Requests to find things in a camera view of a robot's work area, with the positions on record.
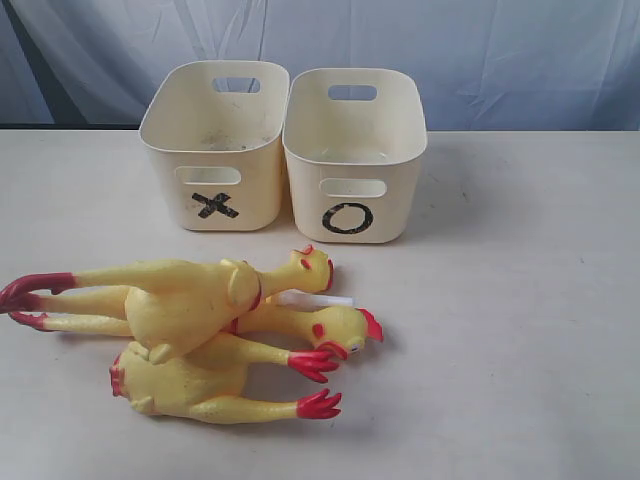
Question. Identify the chicken head with white tube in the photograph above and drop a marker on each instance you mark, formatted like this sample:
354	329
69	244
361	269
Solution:
306	300

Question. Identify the whole yellow rubber chicken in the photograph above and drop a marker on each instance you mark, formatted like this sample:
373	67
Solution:
170	306

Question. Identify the headless rubber chicken body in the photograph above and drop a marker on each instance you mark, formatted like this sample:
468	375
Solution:
207	384

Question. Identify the cream bin marked X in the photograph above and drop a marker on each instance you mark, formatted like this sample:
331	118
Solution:
212	133

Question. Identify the cream bin marked O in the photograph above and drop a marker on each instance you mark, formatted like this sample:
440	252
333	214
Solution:
354	140

